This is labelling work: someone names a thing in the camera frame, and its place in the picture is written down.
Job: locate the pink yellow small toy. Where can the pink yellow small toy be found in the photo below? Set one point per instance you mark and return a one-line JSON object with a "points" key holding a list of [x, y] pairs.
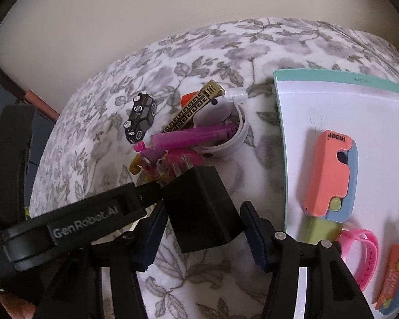
{"points": [[163, 166]]}

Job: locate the white watch band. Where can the white watch band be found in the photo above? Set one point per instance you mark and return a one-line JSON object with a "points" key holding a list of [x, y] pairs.
{"points": [[227, 123]]}

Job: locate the floral grey white blanket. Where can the floral grey white blanket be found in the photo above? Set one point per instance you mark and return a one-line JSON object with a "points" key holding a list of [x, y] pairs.
{"points": [[87, 152]]}

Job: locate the teal rimmed white tray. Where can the teal rimmed white tray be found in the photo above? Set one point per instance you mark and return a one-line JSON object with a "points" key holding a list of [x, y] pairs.
{"points": [[366, 108]]}

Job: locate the gold patterned lighter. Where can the gold patterned lighter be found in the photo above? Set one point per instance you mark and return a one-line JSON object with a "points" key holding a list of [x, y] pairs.
{"points": [[205, 95]]}

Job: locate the pink watch band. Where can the pink watch band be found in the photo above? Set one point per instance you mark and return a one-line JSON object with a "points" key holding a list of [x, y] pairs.
{"points": [[369, 247]]}

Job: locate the black toy car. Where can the black toy car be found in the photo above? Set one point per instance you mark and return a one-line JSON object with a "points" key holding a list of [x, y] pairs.
{"points": [[140, 119]]}

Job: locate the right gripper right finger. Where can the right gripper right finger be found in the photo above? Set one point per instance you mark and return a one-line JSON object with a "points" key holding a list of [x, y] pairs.
{"points": [[331, 290]]}

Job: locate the red glue bottle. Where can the red glue bottle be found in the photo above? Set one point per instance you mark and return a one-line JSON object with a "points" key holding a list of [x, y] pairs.
{"points": [[238, 95]]}

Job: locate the large coral blue toy knife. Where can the large coral blue toy knife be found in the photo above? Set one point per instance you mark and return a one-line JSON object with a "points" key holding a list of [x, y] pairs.
{"points": [[330, 197]]}

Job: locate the magenta lighter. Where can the magenta lighter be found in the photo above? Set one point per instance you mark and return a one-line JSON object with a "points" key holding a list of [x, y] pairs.
{"points": [[192, 137]]}

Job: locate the small orange blue toy knife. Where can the small orange blue toy knife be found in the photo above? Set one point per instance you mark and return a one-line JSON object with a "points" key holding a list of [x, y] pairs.
{"points": [[388, 300]]}

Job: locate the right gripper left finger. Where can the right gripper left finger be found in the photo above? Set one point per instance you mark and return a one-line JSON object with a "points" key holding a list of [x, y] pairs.
{"points": [[133, 252]]}

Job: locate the black wall charger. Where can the black wall charger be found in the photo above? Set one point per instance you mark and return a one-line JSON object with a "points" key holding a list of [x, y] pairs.
{"points": [[201, 212]]}

